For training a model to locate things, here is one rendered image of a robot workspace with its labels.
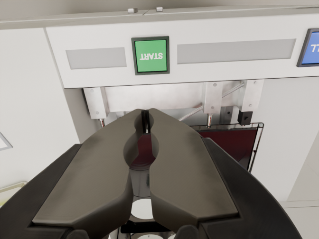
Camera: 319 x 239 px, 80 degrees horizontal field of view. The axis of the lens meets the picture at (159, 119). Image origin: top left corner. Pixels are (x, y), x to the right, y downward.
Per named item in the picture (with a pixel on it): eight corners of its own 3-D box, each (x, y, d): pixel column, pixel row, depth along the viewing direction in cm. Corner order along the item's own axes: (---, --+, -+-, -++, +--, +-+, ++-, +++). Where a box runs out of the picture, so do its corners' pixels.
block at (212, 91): (216, 107, 44) (220, 113, 41) (201, 107, 44) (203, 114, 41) (220, 72, 39) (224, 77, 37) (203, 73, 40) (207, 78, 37)
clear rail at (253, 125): (261, 125, 45) (264, 129, 44) (103, 133, 46) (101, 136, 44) (263, 120, 45) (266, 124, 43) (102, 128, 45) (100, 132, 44)
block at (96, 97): (109, 112, 44) (106, 119, 41) (94, 113, 44) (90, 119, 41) (102, 78, 40) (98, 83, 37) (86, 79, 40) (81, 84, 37)
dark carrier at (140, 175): (233, 216, 63) (234, 217, 62) (128, 220, 63) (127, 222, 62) (256, 128, 45) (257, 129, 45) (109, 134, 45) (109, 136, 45)
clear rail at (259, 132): (237, 216, 64) (239, 220, 62) (232, 216, 64) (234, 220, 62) (263, 120, 45) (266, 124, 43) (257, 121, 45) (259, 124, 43)
